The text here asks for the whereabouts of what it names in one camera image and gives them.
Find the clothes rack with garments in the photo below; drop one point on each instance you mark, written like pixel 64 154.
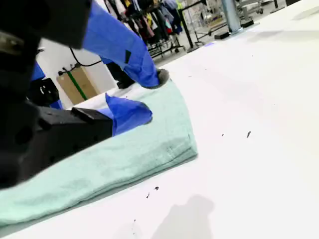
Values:
pixel 159 22

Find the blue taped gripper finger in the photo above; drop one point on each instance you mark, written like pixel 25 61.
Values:
pixel 124 117
pixel 117 42

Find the grey metal pillar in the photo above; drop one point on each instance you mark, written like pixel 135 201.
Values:
pixel 231 15

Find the black flat base plate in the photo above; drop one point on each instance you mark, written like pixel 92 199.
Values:
pixel 247 23
pixel 222 35

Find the cardboard box with green strip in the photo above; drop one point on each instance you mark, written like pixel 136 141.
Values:
pixel 82 84

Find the pale green T-shirt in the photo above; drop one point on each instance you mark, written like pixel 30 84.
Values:
pixel 124 161

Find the black pole stand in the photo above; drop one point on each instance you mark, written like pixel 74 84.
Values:
pixel 187 27

